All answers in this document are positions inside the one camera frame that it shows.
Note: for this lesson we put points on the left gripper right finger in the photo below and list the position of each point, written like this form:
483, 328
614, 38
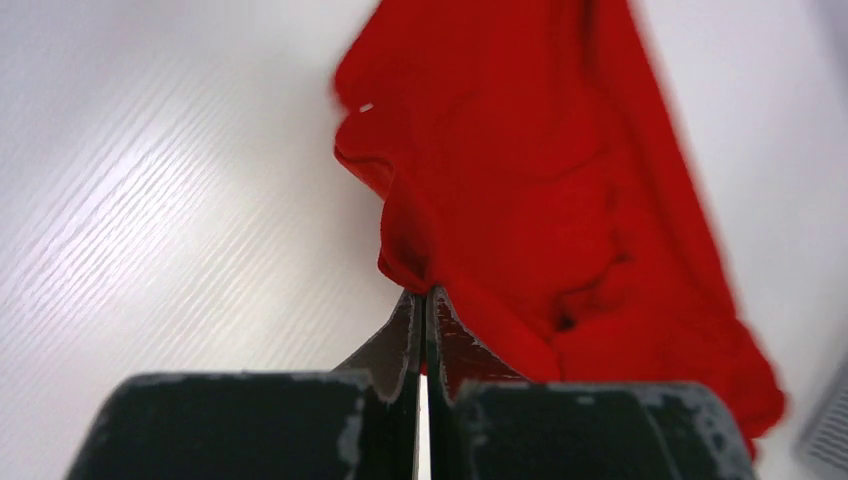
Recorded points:
489, 422

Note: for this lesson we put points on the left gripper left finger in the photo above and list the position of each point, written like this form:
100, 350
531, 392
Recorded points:
356, 421

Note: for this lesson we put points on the red t shirt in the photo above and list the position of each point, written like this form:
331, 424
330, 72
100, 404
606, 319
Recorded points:
528, 165

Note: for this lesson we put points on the white plastic basket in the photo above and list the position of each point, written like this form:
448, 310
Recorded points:
822, 447

